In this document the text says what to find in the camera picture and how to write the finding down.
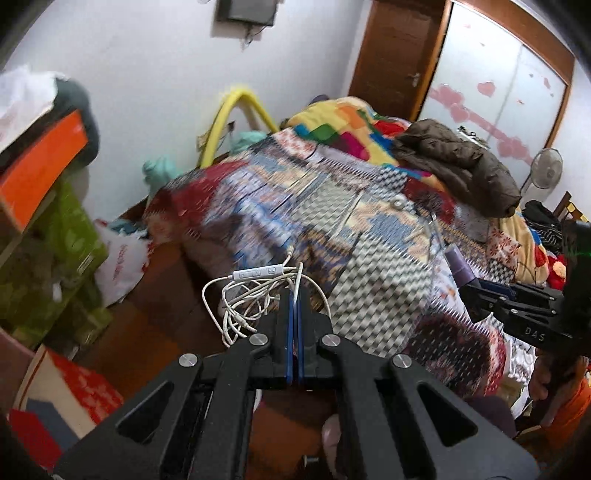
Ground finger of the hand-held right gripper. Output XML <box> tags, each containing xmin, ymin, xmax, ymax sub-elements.
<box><xmin>475</xmin><ymin>278</ymin><xmax>566</xmax><ymax>302</ymax></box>
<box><xmin>461</xmin><ymin>285</ymin><xmax>561</xmax><ymax>342</ymax></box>

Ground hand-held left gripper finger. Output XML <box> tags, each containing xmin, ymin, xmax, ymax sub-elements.
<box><xmin>53</xmin><ymin>286</ymin><xmax>296</xmax><ymax>480</ymax></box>
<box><xmin>295</xmin><ymin>286</ymin><xmax>541</xmax><ymax>480</ymax></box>

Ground small purple bottle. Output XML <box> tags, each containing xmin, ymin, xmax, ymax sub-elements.
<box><xmin>444</xmin><ymin>244</ymin><xmax>472</xmax><ymax>288</ymax></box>

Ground white wired earphones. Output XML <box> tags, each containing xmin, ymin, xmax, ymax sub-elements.
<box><xmin>202</xmin><ymin>251</ymin><xmax>332</xmax><ymax>347</ymax></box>

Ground person's right hand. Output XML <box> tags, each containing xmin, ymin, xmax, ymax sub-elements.
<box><xmin>529</xmin><ymin>353</ymin><xmax>573</xmax><ymax>428</ymax></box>

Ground red plush toy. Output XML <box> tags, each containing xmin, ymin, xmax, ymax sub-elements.
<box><xmin>547</xmin><ymin>254</ymin><xmax>568</xmax><ymax>291</ymax></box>

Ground black striped garment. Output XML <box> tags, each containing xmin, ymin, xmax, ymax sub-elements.
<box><xmin>524</xmin><ymin>200</ymin><xmax>567</xmax><ymax>256</ymax></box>

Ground patchwork printed blanket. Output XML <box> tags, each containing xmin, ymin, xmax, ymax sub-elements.
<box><xmin>143</xmin><ymin>127</ymin><xmax>532</xmax><ymax>400</ymax></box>

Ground grey purple cloth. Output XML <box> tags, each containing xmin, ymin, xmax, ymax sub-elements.
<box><xmin>465</xmin><ymin>396</ymin><xmax>516</xmax><ymax>438</ymax></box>

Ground standing electric fan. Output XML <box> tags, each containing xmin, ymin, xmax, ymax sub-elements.
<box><xmin>519</xmin><ymin>148</ymin><xmax>564</xmax><ymax>200</ymax></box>

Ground brown padded jacket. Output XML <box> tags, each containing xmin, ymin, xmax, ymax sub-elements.
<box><xmin>392</xmin><ymin>119</ymin><xmax>523</xmax><ymax>217</ymax></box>

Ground white plastic bag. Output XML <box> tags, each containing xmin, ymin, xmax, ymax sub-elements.
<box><xmin>95</xmin><ymin>219</ymin><xmax>151</xmax><ymax>308</ymax></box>

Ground frosted sliding wardrobe doors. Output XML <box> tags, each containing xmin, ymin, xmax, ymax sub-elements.
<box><xmin>418</xmin><ymin>0</ymin><xmax>578</xmax><ymax>160</ymax></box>

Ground colourful block quilt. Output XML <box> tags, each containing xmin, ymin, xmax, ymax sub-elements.
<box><xmin>281</xmin><ymin>96</ymin><xmax>446</xmax><ymax>185</ymax></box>

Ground yellow hoop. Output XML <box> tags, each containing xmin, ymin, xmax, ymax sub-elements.
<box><xmin>198</xmin><ymin>84</ymin><xmax>278</xmax><ymax>169</ymax></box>

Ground red floral storage box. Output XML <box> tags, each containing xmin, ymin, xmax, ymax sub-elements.
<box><xmin>8</xmin><ymin>345</ymin><xmax>123</xmax><ymax>464</ymax></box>

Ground green leaf-print storage box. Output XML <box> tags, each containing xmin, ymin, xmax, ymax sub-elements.
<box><xmin>0</xmin><ymin>272</ymin><xmax>114</xmax><ymax>350</ymax></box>
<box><xmin>28</xmin><ymin>180</ymin><xmax>110</xmax><ymax>301</ymax></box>

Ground brown wooden door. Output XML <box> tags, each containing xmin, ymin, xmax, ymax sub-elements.
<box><xmin>347</xmin><ymin>0</ymin><xmax>451</xmax><ymax>121</ymax></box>

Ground orange cardboard box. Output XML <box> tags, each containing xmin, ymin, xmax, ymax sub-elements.
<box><xmin>0</xmin><ymin>110</ymin><xmax>90</xmax><ymax>232</ymax></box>

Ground white crumpled plastic sheet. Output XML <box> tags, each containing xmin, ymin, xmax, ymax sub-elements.
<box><xmin>0</xmin><ymin>65</ymin><xmax>59</xmax><ymax>141</ymax></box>

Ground thin grey cable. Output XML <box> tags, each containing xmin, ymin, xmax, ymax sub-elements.
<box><xmin>392</xmin><ymin>194</ymin><xmax>446</xmax><ymax>252</ymax></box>

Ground dark wall-mounted box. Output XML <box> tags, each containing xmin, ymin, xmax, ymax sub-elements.
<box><xmin>216</xmin><ymin>0</ymin><xmax>280</xmax><ymax>27</ymax></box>

